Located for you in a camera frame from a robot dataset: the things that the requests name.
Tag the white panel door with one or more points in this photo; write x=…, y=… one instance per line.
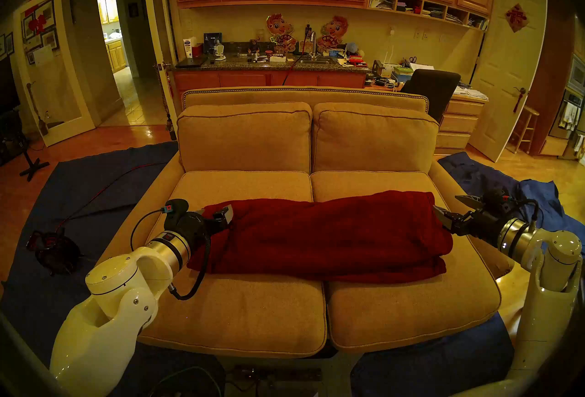
x=502, y=81

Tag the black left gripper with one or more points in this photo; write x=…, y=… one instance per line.
x=196, y=229

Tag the wooden stool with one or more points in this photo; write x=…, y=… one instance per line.
x=530, y=112

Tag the red fu door ornament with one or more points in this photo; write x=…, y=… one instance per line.
x=517, y=18

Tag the dark blue floor cloth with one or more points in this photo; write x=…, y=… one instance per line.
x=434, y=368
x=475, y=177
x=91, y=181

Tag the cartoon figure wall decoration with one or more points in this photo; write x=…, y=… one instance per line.
x=279, y=30
x=333, y=30

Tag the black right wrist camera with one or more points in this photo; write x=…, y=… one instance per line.
x=498, y=199

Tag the black laptop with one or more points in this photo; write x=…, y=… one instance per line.
x=191, y=62

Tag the black office chair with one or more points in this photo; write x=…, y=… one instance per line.
x=434, y=87

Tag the black floor stand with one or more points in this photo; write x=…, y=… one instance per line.
x=32, y=166

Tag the framed wall picture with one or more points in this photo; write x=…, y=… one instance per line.
x=9, y=43

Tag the granite top kitchen counter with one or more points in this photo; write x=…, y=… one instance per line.
x=256, y=79

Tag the white paper stack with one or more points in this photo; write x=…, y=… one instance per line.
x=470, y=93

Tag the blue plush ball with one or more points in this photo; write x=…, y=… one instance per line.
x=352, y=49

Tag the wooden kitchen base cabinet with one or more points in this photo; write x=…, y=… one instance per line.
x=116, y=55

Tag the dark blue box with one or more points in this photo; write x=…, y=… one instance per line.
x=212, y=40

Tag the red blanket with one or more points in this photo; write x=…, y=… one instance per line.
x=320, y=236

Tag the wooden drawer desk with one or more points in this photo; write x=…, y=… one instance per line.
x=457, y=124

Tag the chrome kitchen faucet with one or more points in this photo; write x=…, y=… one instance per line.
x=314, y=42

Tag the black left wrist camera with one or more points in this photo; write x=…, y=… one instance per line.
x=177, y=206

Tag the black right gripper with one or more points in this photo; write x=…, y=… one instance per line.
x=480, y=222

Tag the tan fabric sofa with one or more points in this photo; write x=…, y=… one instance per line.
x=301, y=97

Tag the black red floor device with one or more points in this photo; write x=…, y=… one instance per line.
x=55, y=252

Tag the open wooden cubby shelf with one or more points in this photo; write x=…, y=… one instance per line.
x=429, y=5

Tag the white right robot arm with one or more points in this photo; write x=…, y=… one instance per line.
x=548, y=309

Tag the white glass french door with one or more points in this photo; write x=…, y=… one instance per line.
x=68, y=134

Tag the black power strip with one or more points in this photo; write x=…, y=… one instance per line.
x=274, y=374

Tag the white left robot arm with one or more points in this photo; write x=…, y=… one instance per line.
x=109, y=309

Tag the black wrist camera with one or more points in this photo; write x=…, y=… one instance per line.
x=498, y=199
x=177, y=206

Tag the white blue carton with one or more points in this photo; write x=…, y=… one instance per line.
x=188, y=48

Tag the tan sofa back cushion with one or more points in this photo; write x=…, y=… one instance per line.
x=244, y=138
x=374, y=140

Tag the white router with antennas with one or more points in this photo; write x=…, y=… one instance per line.
x=389, y=69

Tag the hanging dish towel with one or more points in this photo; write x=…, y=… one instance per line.
x=569, y=115

